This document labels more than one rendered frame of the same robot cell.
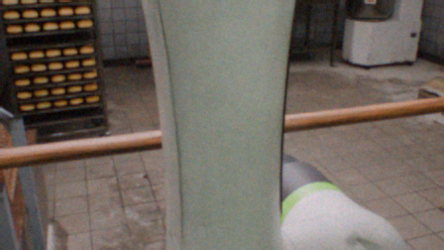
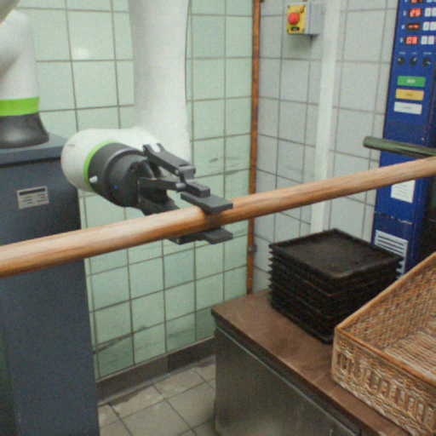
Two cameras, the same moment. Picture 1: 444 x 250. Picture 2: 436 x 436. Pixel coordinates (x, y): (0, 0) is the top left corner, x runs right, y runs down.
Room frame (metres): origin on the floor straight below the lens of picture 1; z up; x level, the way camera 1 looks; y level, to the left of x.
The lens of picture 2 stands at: (1.23, -0.17, 1.40)
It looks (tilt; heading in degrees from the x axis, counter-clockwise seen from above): 19 degrees down; 163
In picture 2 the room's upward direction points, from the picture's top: straight up
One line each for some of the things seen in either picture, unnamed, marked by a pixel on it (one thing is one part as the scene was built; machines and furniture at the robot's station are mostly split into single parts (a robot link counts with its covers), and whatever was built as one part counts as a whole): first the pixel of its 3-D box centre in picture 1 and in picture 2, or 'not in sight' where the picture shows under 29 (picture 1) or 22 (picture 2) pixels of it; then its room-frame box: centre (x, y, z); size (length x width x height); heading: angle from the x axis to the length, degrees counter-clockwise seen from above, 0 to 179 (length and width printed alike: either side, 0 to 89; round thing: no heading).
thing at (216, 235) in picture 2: not in sight; (206, 230); (0.68, -0.02, 1.18); 0.07 x 0.03 x 0.01; 18
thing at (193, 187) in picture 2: not in sight; (193, 180); (0.65, -0.03, 1.23); 0.05 x 0.01 x 0.03; 18
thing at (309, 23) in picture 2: not in sight; (303, 19); (-0.49, 0.66, 1.46); 0.10 x 0.07 x 0.10; 18
